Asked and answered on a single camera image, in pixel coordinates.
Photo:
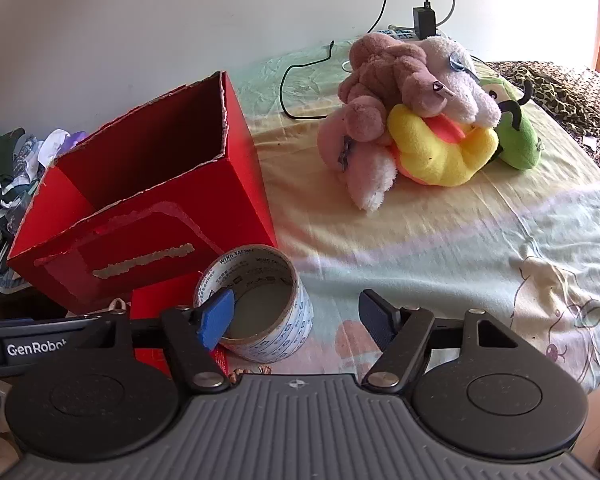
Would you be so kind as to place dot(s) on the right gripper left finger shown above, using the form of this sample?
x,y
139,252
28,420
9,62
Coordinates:
x,y
190,335

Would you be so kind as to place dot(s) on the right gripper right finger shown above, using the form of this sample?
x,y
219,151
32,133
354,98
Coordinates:
x,y
401,335

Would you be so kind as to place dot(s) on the small red gift box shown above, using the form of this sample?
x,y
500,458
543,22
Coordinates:
x,y
150,300

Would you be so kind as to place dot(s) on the clear packing tape roll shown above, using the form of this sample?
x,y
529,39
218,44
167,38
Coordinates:
x,y
273,313

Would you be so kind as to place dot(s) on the large red cardboard box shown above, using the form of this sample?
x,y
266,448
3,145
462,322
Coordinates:
x,y
161,191

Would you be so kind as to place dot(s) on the pink plush toy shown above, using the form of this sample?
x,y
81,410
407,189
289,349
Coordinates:
x,y
368,169

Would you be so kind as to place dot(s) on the green striped clothing pile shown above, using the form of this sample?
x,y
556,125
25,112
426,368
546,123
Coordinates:
x,y
20,172

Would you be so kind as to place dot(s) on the yellow orange plush toy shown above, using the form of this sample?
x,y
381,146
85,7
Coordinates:
x,y
436,151

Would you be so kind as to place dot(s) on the purple tissue pack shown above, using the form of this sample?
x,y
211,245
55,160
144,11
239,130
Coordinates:
x,y
58,142

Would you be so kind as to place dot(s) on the green plush toy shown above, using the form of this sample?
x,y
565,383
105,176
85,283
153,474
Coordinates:
x,y
518,144

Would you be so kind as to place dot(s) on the brown plush toy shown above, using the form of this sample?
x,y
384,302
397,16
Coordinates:
x,y
387,72

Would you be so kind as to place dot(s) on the leopard print blanket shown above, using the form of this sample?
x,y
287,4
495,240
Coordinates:
x,y
571,97

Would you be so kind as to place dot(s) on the white power strip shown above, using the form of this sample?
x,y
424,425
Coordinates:
x,y
400,33

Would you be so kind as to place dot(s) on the black power adapter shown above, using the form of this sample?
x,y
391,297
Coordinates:
x,y
424,19

